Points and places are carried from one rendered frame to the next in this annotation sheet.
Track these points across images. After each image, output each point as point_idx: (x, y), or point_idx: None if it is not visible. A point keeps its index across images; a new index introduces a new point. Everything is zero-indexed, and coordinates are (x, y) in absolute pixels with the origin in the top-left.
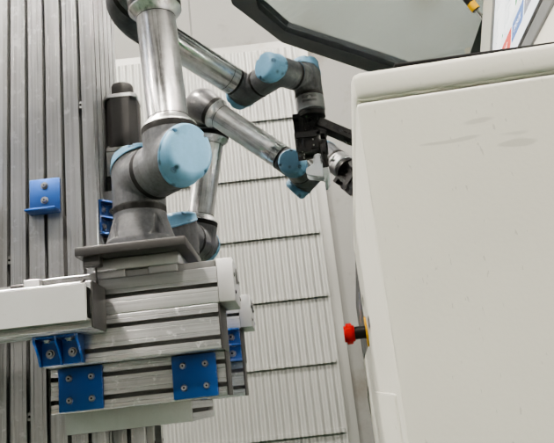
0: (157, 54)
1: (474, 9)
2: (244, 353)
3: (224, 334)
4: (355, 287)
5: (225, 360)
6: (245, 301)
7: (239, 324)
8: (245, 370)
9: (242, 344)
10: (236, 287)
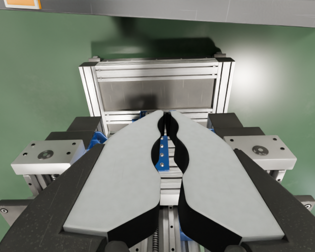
0: None
1: None
2: (65, 135)
3: (243, 133)
4: (159, 18)
5: (241, 123)
6: (74, 161)
7: (84, 151)
8: (79, 126)
9: (85, 139)
10: (257, 143)
